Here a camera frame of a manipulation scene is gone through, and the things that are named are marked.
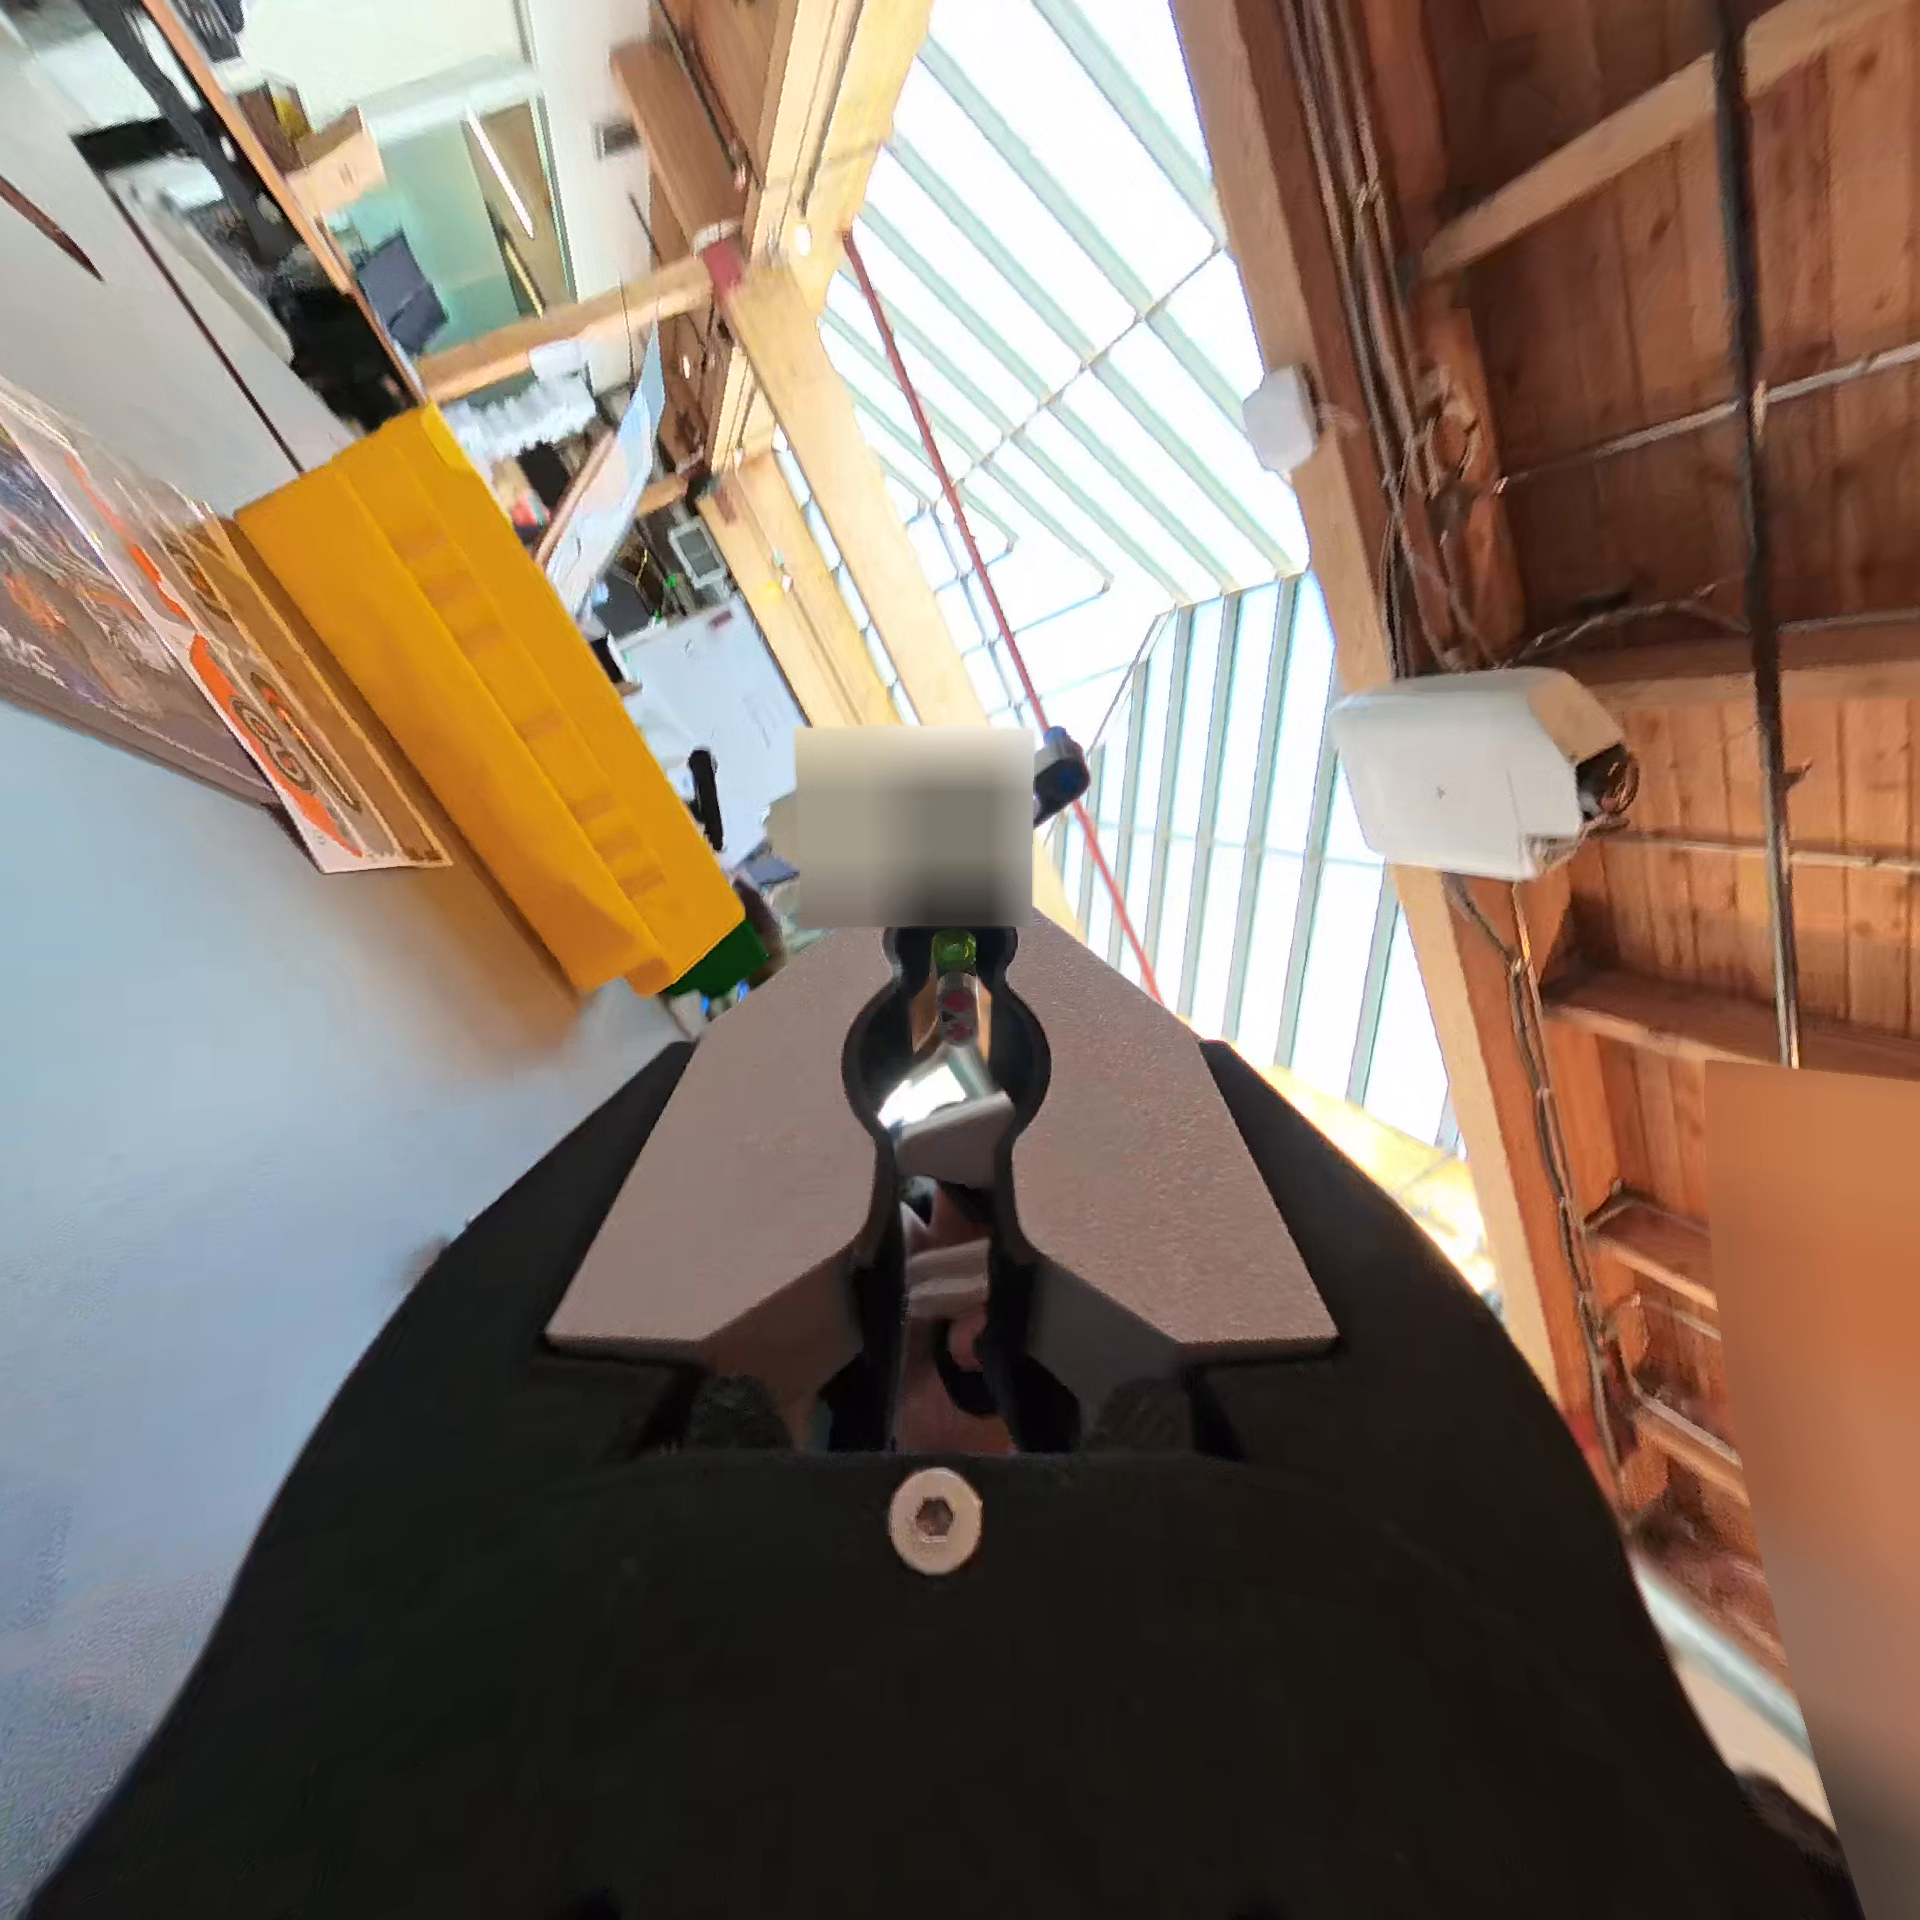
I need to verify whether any whiteboard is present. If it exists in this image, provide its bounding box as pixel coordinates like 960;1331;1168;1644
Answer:
616;604;811;858

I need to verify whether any green plastic bin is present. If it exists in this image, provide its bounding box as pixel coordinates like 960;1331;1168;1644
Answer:
667;918;771;1004

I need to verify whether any blue cover instruction booklet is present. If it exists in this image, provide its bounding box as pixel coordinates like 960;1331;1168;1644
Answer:
0;382;283;807

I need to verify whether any red ceiling pipe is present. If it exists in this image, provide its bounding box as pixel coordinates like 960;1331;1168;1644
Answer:
838;230;1168;1004

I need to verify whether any white projector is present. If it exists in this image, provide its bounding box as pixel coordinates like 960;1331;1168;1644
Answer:
1328;667;1636;885

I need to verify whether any small white ceiling box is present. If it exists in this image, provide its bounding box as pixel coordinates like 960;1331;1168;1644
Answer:
1241;363;1326;474

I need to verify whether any printed sticker sheet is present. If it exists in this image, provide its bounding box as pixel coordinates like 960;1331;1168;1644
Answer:
89;434;453;876

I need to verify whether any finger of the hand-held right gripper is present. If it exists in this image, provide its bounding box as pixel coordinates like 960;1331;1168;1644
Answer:
897;1048;1018;1190

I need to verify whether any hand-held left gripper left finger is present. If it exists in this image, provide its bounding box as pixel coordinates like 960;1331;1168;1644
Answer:
545;923;921;1450

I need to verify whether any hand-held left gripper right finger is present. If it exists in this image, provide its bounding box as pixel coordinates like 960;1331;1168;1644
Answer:
982;918;1342;1452

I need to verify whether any yellow plastic bin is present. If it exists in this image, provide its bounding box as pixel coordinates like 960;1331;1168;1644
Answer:
235;403;748;998

